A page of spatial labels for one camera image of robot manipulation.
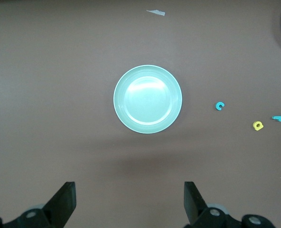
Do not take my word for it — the brown table cover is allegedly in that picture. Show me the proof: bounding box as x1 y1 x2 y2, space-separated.
0 0 281 228

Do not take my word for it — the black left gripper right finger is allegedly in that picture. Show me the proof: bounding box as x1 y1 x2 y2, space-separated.
184 181 278 228

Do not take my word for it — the grey tape scrap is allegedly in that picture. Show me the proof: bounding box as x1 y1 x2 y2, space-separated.
146 9 166 17

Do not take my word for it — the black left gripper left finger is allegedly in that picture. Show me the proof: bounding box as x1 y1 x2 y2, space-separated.
0 181 77 228

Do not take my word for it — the yellow letter a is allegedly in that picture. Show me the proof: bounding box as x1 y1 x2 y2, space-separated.
252 121 264 132

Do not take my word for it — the green plate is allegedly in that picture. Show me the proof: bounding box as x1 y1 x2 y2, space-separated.
113 64 183 134

